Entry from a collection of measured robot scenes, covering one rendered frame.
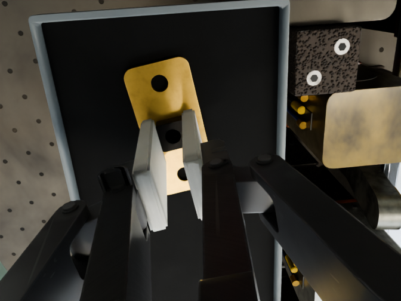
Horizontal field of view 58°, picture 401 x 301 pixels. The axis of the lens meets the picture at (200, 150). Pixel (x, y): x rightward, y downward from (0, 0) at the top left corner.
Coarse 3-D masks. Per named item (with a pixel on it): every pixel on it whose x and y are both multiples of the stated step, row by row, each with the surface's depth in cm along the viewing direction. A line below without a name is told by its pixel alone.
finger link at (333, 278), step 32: (256, 160) 14; (288, 192) 11; (320, 192) 11; (288, 224) 11; (320, 224) 9; (352, 224) 9; (320, 256) 9; (352, 256) 8; (384, 256) 8; (320, 288) 10; (352, 288) 8; (384, 288) 7
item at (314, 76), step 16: (304, 32) 26; (320, 32) 27; (336, 32) 27; (352, 32) 27; (304, 48) 27; (320, 48) 27; (336, 48) 27; (352, 48) 27; (288, 64) 29; (304, 64) 27; (320, 64) 27; (336, 64) 28; (352, 64) 28; (288, 80) 29; (304, 80) 28; (320, 80) 28; (336, 80) 28; (352, 80) 28
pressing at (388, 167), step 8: (400, 16) 37; (400, 24) 38; (400, 32) 38; (400, 40) 38; (400, 48) 38; (400, 56) 38; (400, 64) 38; (392, 72) 40; (400, 72) 38; (384, 168) 43; (392, 168) 43; (400, 168) 43; (392, 176) 43; (400, 176) 44; (392, 184) 44; (400, 184) 44; (400, 192) 45; (392, 232) 47; (400, 232) 47; (400, 240) 48
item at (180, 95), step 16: (144, 64) 20; (160, 64) 20; (176, 64) 20; (128, 80) 21; (144, 80) 21; (176, 80) 21; (192, 80) 21; (144, 96) 21; (160, 96) 21; (176, 96) 21; (192, 96) 21; (144, 112) 21; (160, 112) 21; (176, 112) 22; (160, 128) 21; (176, 128) 21; (176, 144) 21; (176, 160) 23; (176, 176) 23; (176, 192) 24
